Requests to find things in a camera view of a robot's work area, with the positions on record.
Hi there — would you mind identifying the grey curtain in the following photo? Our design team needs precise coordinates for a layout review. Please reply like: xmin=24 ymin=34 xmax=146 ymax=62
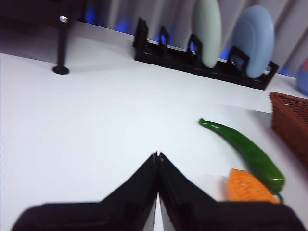
xmin=85 ymin=0 xmax=308 ymax=77

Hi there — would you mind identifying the black dish rack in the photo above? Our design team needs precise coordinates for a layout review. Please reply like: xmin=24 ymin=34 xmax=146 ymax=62
xmin=132 ymin=17 xmax=280 ymax=91

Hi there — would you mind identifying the brown wicker basket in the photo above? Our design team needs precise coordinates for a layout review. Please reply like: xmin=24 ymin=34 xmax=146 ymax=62
xmin=269 ymin=91 xmax=308 ymax=169

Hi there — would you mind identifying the black metal shelf frame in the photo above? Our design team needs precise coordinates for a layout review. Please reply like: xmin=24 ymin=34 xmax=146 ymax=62
xmin=0 ymin=0 xmax=87 ymax=75

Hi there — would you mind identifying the pale blue plate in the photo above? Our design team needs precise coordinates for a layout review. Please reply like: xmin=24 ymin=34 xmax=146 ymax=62
xmin=232 ymin=5 xmax=275 ymax=79

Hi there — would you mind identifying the blue bowl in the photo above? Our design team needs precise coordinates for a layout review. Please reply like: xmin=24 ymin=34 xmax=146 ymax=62
xmin=295 ymin=68 xmax=308 ymax=93

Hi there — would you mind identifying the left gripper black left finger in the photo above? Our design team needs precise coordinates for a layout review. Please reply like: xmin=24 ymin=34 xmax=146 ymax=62
xmin=11 ymin=152 xmax=159 ymax=231

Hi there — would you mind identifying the pale green plate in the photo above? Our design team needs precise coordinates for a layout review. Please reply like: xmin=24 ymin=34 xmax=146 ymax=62
xmin=192 ymin=0 xmax=222 ymax=68

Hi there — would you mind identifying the green cucumber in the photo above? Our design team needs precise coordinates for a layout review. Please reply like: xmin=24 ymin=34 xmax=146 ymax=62
xmin=198 ymin=117 xmax=286 ymax=205

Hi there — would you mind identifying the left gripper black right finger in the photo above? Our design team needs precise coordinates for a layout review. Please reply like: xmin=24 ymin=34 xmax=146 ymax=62
xmin=157 ymin=152 xmax=305 ymax=231

